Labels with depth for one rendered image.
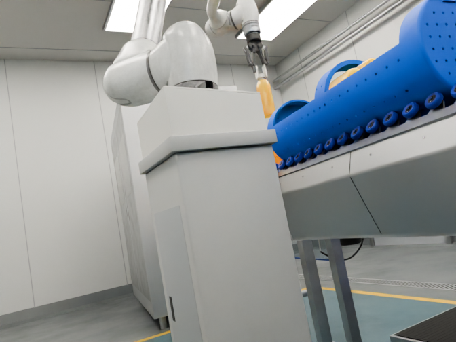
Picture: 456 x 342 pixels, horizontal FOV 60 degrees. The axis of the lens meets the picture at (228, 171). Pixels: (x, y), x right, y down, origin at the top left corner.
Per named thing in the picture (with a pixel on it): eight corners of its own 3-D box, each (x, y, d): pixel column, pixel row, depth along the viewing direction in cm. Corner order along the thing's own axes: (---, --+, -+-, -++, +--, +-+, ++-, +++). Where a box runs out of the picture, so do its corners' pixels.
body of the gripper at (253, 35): (248, 31, 198) (251, 49, 196) (262, 31, 200) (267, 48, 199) (242, 39, 205) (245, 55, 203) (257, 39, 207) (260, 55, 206)
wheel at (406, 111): (416, 98, 101) (422, 102, 102) (403, 104, 105) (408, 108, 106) (412, 112, 100) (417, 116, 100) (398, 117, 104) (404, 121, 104)
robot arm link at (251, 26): (261, 20, 200) (264, 30, 200) (255, 29, 209) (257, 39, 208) (245, 20, 198) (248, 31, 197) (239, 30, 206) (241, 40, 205)
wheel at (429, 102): (440, 87, 94) (446, 91, 95) (425, 94, 98) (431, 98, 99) (435, 102, 93) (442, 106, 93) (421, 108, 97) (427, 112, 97)
